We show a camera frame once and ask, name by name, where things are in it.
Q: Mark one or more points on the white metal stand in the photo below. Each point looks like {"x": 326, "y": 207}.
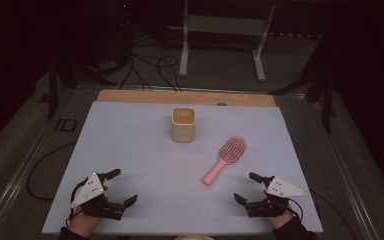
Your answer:
{"x": 226, "y": 25}

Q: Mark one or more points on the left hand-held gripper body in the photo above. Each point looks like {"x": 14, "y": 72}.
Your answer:
{"x": 88, "y": 190}

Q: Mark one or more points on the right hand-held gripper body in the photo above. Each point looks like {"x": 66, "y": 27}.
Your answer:
{"x": 281, "y": 190}

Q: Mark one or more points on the black tripod stand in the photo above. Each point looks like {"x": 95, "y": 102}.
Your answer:
{"x": 52, "y": 90}
{"x": 326, "y": 100}

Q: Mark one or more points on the metal floor rail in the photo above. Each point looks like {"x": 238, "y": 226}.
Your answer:
{"x": 350, "y": 180}
{"x": 16, "y": 180}

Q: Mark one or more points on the pink hairbrush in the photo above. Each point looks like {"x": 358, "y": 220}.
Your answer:
{"x": 231, "y": 150}

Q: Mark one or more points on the person's left hand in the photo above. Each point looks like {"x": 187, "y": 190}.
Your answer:
{"x": 84, "y": 224}

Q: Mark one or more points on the dark equipment rack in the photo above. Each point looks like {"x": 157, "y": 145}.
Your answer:
{"x": 120, "y": 30}

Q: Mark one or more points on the white table mat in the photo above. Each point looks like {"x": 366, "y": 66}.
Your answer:
{"x": 130, "y": 150}

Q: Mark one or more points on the beige square cup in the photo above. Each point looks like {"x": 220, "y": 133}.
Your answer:
{"x": 183, "y": 131}

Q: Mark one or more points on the person's right hand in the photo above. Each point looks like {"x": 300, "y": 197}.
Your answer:
{"x": 280, "y": 220}

